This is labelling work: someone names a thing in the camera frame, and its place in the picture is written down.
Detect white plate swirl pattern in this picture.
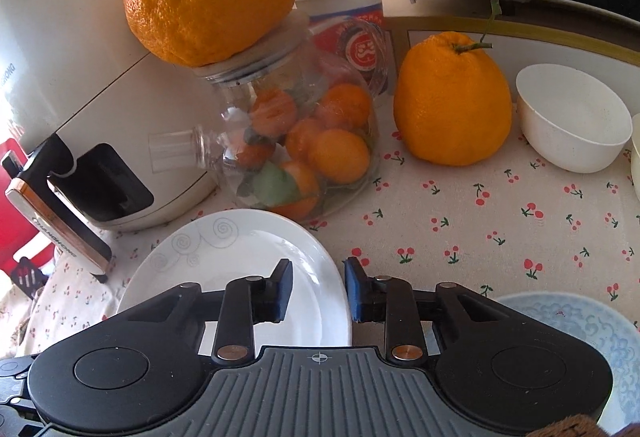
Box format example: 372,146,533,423
118,209,352,348

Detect blue patterned plate large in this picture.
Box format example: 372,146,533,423
494,291,640,433

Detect small white bowl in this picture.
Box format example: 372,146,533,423
515,63,632,174

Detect cream bowl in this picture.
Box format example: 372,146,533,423
630,113,640,201

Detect cherry print tablecloth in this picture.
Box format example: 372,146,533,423
20,114,639,353

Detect glass jar with kumquats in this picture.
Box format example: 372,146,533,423
149,10,387,221

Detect large orange on table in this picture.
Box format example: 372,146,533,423
394,32,513,167

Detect white rice cooker appliance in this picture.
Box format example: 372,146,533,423
1,0,214,280

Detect white cabinet gold trim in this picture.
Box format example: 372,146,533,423
382,0,639,114

